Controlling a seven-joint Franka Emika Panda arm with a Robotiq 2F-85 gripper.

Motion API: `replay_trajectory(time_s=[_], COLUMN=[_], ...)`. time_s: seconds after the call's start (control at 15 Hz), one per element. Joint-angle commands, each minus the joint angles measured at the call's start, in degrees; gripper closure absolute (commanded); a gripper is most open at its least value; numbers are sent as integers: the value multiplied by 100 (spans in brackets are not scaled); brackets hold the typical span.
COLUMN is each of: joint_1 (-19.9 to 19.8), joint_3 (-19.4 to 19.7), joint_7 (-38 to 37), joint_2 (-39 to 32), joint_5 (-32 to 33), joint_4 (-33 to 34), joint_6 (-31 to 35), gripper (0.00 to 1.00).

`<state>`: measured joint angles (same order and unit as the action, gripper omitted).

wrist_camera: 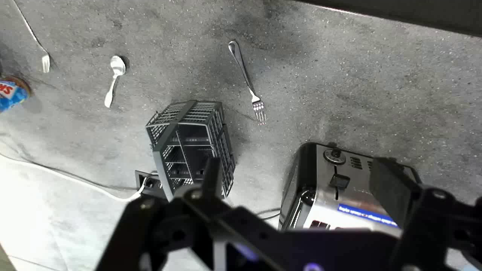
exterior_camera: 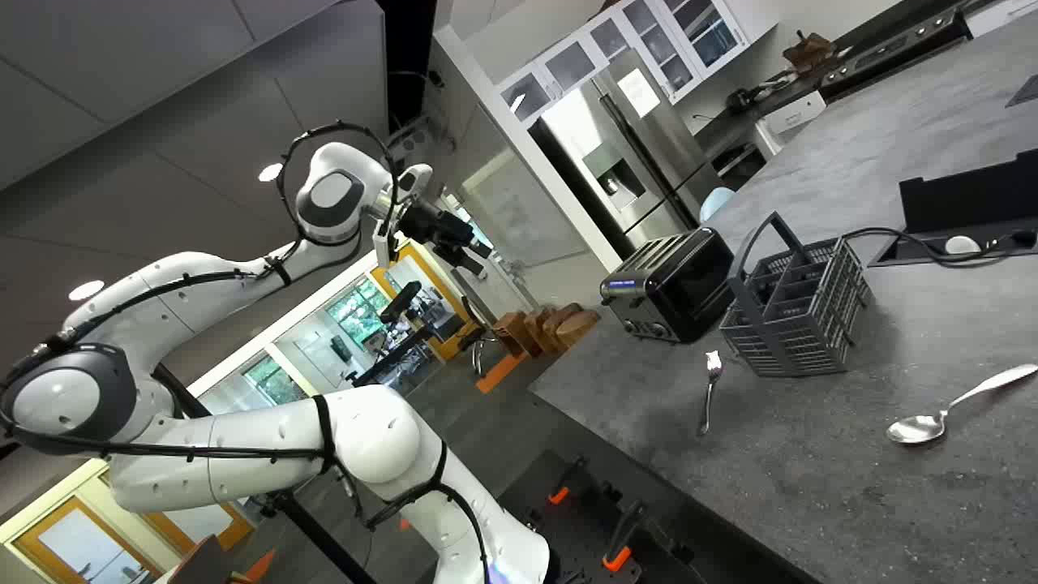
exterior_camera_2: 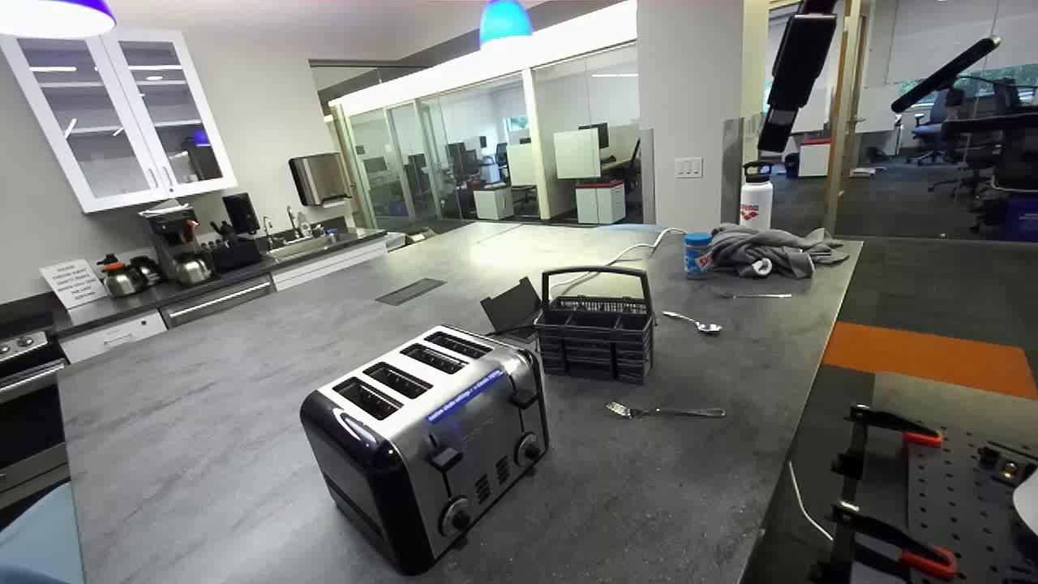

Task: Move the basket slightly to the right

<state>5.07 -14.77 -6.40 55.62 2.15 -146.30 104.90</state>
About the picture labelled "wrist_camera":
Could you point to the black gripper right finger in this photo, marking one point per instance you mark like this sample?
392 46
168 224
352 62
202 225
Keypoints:
431 221

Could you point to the silver fork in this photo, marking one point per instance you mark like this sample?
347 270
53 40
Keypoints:
255 100

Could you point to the blue snack packet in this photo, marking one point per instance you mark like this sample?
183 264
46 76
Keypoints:
13 93

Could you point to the grey plastic cutlery basket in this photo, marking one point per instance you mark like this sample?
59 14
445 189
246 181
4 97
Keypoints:
184 138

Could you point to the long silver spoon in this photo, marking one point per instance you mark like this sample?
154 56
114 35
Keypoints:
46 59

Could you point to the silver black toaster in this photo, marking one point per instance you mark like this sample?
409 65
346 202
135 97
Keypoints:
327 189

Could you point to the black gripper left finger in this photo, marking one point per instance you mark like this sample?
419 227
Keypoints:
151 228

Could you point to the black wall socket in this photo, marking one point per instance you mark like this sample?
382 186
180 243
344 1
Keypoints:
148 183

